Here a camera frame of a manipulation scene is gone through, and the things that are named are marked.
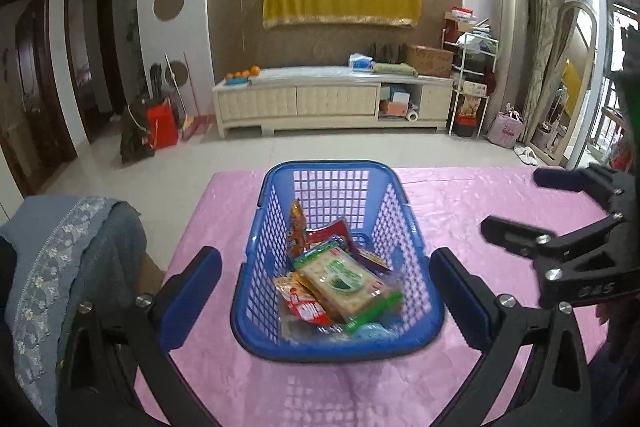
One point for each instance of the white metal shelf rack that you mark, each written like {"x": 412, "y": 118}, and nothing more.
{"x": 474, "y": 60}

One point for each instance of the pink quilted tablecloth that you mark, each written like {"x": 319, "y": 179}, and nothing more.
{"x": 534, "y": 374}

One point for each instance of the grey blue covered chair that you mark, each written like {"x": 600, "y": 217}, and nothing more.
{"x": 68, "y": 250}

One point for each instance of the plate of oranges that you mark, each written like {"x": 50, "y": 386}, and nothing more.
{"x": 244, "y": 77}

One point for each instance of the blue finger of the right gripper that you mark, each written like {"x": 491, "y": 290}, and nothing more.
{"x": 559, "y": 179}
{"x": 514, "y": 237}

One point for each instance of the pink gift bag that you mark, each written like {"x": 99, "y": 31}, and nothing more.
{"x": 506, "y": 128}

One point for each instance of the cardboard box on cabinet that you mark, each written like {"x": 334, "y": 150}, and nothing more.
{"x": 430, "y": 61}

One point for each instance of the standing air conditioner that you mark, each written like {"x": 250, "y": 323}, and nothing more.
{"x": 508, "y": 25}

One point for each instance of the red shopping bag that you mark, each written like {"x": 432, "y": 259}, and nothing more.
{"x": 162, "y": 126}

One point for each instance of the arched floor mirror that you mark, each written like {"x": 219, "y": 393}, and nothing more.
{"x": 566, "y": 81}

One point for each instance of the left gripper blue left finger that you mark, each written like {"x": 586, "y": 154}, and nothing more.
{"x": 182, "y": 299}

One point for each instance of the blue plastic basket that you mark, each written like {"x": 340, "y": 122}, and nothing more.
{"x": 370, "y": 196}

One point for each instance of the cream tv cabinet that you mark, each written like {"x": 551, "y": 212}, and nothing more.
{"x": 332, "y": 97}

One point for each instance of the dark bag on floor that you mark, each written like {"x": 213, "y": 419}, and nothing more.
{"x": 135, "y": 132}

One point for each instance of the red peanut snack bag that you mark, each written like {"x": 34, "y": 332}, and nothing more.
{"x": 301, "y": 302}

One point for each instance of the patterned curtain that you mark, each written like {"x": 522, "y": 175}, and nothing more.
{"x": 540, "y": 16}

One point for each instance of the white slippers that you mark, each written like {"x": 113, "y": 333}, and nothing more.
{"x": 526, "y": 155}

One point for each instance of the broom with red head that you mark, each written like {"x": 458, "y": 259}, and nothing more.
{"x": 195, "y": 123}

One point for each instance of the green label cracker pack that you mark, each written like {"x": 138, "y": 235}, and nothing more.
{"x": 358, "y": 294}

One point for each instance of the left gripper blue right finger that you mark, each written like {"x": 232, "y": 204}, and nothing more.
{"x": 469, "y": 300}

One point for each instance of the folded green cloth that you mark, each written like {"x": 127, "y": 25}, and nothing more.
{"x": 401, "y": 69}

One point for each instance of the red green snack bag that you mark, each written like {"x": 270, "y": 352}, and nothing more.
{"x": 337, "y": 230}

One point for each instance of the orange sausage snack pack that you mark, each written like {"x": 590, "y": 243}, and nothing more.
{"x": 297, "y": 230}

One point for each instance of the blue tissue pack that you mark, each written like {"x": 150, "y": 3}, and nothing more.
{"x": 358, "y": 62}

